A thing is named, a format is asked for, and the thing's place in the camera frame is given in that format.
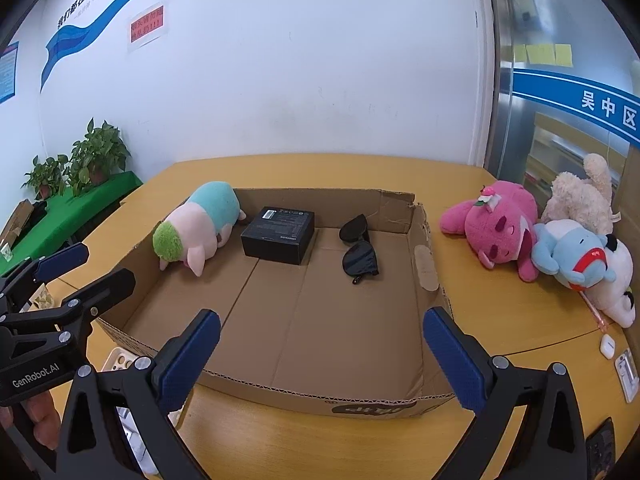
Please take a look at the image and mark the blue wall poster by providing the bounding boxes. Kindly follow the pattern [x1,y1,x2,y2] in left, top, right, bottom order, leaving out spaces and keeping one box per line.
[0,42,21,106]

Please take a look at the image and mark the pink bear plush toy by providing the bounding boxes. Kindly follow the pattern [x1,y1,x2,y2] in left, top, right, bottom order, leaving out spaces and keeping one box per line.
[439,182,543,283]

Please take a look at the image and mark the green covered side table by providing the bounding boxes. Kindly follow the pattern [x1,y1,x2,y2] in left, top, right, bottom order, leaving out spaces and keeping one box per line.
[0,170,144,278]

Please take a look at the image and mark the black calculator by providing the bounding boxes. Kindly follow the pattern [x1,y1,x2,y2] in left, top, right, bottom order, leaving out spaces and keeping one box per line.
[585,416,617,480]

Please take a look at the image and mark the white plastic device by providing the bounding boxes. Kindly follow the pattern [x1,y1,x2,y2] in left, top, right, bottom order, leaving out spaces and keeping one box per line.
[614,347,640,403]

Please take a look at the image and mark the black rectangular box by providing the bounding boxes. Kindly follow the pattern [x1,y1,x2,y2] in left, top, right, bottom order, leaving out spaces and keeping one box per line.
[240,205,316,266]

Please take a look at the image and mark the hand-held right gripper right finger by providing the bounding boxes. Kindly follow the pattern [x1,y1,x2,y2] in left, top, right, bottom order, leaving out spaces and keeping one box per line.
[422,305,587,480]

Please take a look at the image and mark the brown cardboard box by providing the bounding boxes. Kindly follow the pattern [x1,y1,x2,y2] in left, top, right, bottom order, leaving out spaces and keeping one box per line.
[95,187,457,418]

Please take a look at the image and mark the white plastic object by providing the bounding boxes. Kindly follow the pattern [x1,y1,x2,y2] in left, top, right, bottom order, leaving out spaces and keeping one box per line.
[115,402,161,476]

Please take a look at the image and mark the red wall sign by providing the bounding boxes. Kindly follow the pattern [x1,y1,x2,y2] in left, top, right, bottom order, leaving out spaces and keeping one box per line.
[127,2,168,53]

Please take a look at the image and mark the person's left hand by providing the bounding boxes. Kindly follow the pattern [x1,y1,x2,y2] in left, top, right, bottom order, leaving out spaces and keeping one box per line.
[25,390,63,452]

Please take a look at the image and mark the black sunglasses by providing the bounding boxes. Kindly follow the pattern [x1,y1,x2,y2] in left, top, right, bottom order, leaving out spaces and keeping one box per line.
[339,213,381,286]

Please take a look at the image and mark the wooden desktop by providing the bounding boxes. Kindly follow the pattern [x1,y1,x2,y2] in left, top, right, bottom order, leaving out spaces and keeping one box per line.
[30,152,640,480]

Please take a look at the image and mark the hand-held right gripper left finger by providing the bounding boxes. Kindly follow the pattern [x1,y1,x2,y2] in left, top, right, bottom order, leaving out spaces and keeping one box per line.
[55,308,222,480]

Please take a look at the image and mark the beige plush toy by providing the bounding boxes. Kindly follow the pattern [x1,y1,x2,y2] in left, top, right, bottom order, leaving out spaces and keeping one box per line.
[540,153,621,236]

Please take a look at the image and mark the blue plush toy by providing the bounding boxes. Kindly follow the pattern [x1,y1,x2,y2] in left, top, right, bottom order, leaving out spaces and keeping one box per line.
[531,218,618,291]

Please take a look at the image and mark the blue ribbon wall decal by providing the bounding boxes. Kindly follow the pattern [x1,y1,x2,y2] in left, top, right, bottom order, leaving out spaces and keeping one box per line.
[40,0,251,93]

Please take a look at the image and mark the blue glass strip sign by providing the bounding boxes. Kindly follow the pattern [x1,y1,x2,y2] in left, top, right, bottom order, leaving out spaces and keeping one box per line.
[512,70,640,143]

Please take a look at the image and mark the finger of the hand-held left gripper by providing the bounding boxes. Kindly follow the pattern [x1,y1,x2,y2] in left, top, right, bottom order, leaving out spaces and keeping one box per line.
[0,268,137,347]
[0,241,91,313]

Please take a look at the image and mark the small potted green plant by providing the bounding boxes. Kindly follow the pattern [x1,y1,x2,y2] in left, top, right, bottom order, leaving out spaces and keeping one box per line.
[23,155,68,200]

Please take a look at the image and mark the pink pig plush toy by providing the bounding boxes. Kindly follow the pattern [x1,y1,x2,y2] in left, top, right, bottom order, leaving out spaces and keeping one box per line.
[151,181,247,277]

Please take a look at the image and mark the large potted green plant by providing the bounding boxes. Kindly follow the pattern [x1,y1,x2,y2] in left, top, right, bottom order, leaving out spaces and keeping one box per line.
[65,117,132,196]

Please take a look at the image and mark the brown cardboard piece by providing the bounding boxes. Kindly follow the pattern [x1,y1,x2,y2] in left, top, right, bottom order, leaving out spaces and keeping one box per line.
[0,200,36,246]

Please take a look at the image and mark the pink pen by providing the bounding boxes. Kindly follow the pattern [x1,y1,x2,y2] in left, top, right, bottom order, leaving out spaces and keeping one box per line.
[582,292,608,333]

